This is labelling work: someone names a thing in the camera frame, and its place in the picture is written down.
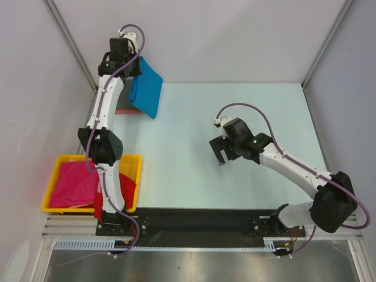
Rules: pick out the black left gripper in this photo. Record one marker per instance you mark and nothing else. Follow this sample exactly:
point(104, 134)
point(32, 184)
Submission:
point(136, 72)

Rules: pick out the right aluminium frame post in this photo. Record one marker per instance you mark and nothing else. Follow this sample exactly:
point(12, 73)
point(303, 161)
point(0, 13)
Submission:
point(328, 40)

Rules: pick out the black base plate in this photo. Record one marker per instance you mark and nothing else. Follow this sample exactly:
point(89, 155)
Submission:
point(211, 225)

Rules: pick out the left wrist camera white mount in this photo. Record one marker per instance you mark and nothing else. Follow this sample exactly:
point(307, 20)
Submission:
point(131, 36)

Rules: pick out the grey slotted cable duct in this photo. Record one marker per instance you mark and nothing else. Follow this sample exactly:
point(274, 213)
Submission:
point(117, 245)

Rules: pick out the red t-shirt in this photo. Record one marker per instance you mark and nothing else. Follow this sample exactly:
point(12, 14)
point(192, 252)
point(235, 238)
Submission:
point(127, 186)

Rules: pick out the yellow plastic bin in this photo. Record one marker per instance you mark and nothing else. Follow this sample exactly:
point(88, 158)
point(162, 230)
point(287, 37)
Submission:
point(130, 165)

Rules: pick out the aluminium front rail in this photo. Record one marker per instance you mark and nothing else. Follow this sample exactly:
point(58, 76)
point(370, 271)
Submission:
point(60, 226)

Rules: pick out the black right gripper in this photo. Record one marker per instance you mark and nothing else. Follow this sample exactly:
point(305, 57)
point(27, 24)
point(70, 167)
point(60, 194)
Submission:
point(218, 144)

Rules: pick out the folded salmon pink t-shirt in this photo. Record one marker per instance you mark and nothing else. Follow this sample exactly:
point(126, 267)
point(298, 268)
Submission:
point(128, 111)

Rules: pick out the magenta t-shirt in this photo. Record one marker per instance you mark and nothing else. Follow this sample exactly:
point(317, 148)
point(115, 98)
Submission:
point(75, 187)

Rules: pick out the blue t-shirt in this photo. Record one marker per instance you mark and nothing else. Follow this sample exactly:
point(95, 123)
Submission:
point(146, 90)

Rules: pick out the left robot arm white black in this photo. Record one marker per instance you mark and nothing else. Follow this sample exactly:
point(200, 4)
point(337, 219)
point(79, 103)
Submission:
point(103, 149)

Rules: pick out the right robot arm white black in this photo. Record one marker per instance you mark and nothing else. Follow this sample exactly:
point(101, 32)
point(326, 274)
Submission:
point(332, 195)

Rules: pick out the folded grey t-shirt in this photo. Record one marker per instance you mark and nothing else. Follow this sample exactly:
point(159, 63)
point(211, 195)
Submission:
point(123, 100)

